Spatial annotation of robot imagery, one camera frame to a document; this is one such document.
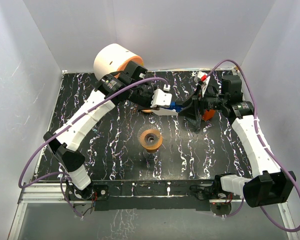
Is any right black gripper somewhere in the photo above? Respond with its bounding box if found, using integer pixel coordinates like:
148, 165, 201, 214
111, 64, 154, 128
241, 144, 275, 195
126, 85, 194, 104
178, 84, 227, 120

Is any coffee filter packet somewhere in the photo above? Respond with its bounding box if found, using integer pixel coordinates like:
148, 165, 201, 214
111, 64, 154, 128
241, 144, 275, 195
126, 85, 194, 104
202, 109, 216, 122

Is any white paper coffee filter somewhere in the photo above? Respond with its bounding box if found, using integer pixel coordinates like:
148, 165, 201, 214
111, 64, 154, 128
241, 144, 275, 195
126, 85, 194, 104
152, 107, 178, 116

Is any clear glass dripper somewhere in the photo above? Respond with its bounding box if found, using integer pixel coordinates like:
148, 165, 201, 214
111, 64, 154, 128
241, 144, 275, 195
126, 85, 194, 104
138, 124, 163, 150

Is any glass carafe with brown band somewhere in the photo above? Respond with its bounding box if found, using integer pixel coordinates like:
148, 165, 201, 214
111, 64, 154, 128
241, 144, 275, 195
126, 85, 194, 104
142, 149, 160, 165

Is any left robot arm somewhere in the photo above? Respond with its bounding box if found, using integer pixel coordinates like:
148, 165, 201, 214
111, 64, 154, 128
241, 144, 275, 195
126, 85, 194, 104
43, 60, 154, 200

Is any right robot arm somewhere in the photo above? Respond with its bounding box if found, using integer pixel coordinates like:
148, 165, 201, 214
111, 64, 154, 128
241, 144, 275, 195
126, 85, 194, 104
178, 71, 296, 208

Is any dark glass dripper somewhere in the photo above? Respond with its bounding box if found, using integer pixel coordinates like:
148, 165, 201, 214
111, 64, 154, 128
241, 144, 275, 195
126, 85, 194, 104
183, 117, 202, 134

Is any white round drawer cabinet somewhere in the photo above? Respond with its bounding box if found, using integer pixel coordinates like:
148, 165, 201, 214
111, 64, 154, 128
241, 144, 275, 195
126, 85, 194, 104
93, 43, 144, 81

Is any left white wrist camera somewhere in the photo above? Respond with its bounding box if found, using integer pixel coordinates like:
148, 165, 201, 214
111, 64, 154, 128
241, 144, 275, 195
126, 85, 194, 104
150, 89, 172, 108

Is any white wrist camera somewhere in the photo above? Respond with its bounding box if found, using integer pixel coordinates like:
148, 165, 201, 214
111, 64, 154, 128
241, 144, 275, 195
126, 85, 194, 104
194, 71, 210, 97
150, 89, 172, 108

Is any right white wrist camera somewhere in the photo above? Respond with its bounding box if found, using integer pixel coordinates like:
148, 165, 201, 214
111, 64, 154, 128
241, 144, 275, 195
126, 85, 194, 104
194, 71, 210, 97

